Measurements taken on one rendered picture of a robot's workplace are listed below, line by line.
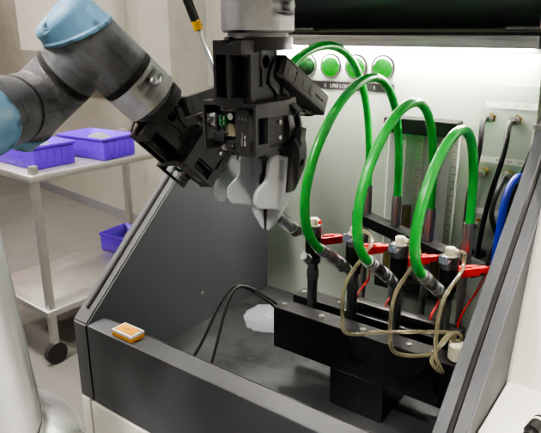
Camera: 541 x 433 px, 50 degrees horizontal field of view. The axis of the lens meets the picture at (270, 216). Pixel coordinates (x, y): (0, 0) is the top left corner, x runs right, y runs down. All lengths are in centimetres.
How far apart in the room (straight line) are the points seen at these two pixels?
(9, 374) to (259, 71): 44
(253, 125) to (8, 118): 23
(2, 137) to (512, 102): 84
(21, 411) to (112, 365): 84
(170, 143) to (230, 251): 63
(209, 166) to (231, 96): 18
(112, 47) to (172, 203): 52
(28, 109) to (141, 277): 57
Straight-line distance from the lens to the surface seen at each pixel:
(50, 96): 70
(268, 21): 58
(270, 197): 63
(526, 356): 89
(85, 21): 69
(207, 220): 125
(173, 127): 75
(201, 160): 74
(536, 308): 88
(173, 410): 99
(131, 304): 115
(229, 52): 58
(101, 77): 71
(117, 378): 108
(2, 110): 60
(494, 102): 112
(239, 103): 58
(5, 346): 22
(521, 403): 86
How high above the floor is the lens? 145
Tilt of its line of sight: 18 degrees down
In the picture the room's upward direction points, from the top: straight up
